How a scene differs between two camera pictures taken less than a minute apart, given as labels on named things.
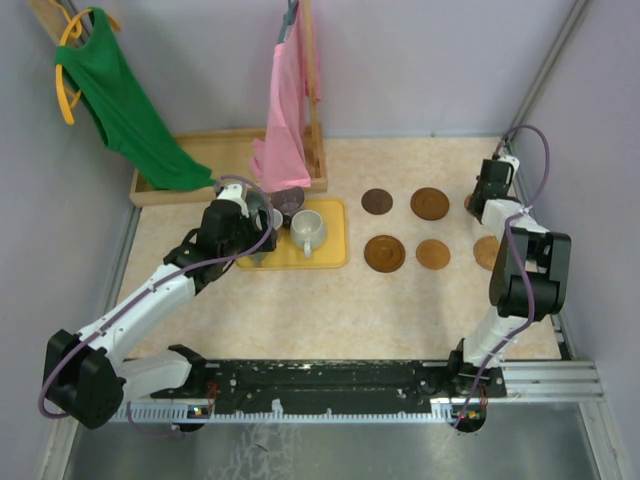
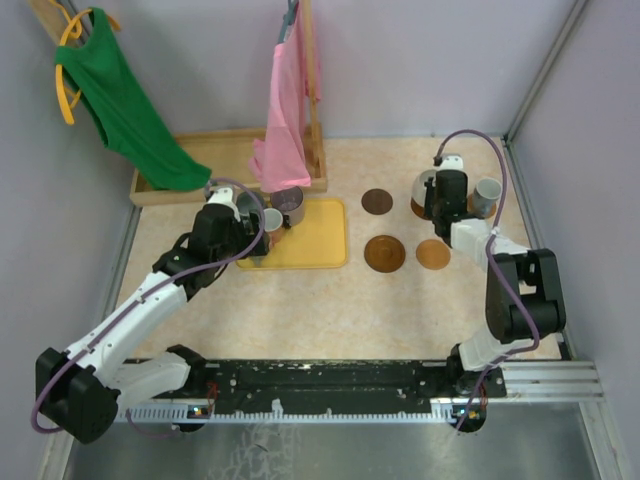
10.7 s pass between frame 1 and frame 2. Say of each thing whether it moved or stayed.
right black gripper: moved
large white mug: moved
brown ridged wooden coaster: stayed
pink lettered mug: stayed
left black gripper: stayed
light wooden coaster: stayed
